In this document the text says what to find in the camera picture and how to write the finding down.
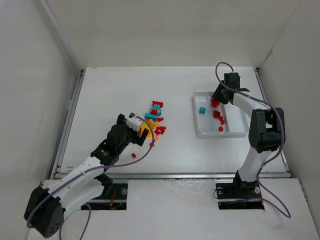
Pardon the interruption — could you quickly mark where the red half round brick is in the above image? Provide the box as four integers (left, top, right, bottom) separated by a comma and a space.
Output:
211, 99, 220, 108

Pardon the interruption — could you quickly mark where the teal and red square brick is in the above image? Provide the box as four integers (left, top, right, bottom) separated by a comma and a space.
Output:
199, 106, 206, 114

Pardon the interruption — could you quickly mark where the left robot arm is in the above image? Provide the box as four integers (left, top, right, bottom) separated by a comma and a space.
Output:
23, 113, 153, 239

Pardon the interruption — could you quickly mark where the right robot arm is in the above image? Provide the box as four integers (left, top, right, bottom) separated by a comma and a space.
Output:
212, 72, 285, 185

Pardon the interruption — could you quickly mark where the yellow round large brick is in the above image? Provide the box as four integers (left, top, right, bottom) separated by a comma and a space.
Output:
140, 119, 159, 138

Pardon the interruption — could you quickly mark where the teal long brick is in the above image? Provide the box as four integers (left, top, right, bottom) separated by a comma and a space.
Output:
144, 113, 158, 121

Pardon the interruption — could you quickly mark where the white divided tray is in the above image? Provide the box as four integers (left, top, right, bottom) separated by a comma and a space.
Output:
193, 91, 249, 138

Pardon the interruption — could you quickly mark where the teal frog printed brick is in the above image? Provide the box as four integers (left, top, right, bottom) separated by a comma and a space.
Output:
150, 104, 162, 117

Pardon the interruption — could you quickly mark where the red arch brick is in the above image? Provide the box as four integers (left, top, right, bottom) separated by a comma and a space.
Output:
152, 101, 164, 108

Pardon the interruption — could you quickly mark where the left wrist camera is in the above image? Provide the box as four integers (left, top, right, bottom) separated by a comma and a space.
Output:
125, 112, 143, 132

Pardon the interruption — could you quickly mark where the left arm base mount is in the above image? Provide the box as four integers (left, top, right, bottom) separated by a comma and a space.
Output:
87, 182, 128, 211

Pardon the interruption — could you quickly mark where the aluminium frame rail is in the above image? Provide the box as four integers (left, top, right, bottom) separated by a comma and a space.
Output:
47, 171, 292, 180

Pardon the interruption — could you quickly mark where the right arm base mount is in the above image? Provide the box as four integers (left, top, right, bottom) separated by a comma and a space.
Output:
215, 182, 265, 210

